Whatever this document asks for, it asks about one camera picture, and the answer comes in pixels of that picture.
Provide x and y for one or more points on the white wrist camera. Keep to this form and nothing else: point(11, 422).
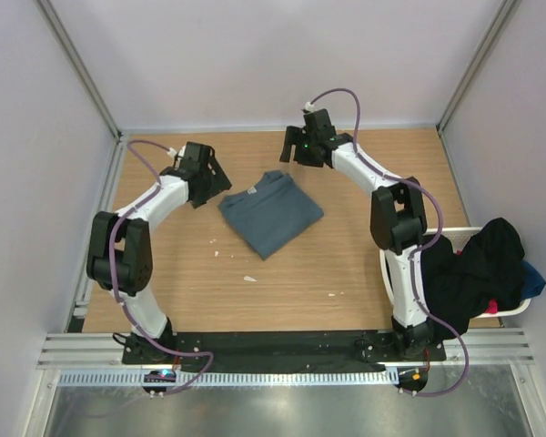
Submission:
point(176, 153)
point(308, 108)

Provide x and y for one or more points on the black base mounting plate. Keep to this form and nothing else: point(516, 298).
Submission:
point(282, 351)

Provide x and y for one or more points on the white laundry basket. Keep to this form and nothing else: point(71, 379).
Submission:
point(458, 238)

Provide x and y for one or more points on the teal blue t-shirt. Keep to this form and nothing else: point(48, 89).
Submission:
point(271, 213)

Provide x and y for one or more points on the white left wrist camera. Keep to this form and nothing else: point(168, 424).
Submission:
point(176, 153)

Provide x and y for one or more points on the black t-shirt in basket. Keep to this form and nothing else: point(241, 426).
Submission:
point(459, 286)

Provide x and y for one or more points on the white slotted cable duct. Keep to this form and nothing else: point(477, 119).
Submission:
point(164, 378)

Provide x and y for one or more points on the aluminium left frame rail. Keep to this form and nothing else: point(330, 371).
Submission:
point(75, 60)

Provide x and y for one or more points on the aluminium right frame rail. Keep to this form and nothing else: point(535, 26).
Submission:
point(489, 40)

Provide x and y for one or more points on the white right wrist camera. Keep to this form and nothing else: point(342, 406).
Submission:
point(308, 108)

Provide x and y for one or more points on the aluminium front frame rail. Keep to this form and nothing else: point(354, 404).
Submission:
point(478, 346)

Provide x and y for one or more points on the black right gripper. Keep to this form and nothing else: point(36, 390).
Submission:
point(290, 139)

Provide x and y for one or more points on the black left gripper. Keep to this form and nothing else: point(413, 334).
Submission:
point(218, 184)

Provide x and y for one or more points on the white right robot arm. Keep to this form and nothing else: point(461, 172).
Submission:
point(397, 221)

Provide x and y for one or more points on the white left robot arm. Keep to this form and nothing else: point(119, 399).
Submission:
point(120, 258)

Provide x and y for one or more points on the blue garment in basket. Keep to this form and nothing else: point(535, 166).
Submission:
point(534, 282)

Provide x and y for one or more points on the aluminium frame rail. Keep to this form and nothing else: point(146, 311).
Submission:
point(489, 40)
point(75, 60)
point(478, 346)

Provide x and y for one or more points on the pink garment in basket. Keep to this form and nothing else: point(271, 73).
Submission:
point(493, 307)

